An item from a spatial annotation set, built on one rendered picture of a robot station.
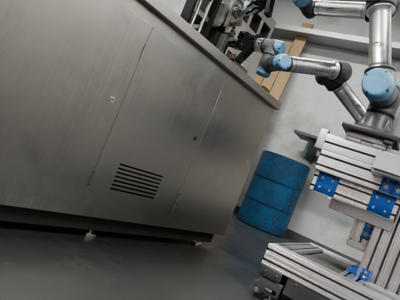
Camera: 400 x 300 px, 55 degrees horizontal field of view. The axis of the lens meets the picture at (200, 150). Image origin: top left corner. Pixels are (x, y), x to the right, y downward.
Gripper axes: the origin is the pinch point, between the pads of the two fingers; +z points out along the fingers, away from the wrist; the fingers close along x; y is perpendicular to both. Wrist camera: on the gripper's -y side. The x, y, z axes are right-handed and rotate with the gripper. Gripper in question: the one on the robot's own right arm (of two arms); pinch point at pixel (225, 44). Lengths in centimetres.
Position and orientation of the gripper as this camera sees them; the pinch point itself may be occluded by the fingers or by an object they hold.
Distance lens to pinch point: 221.1
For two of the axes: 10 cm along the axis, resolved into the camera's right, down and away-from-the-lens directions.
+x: -5.6, -2.5, -7.9
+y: 3.7, -9.3, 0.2
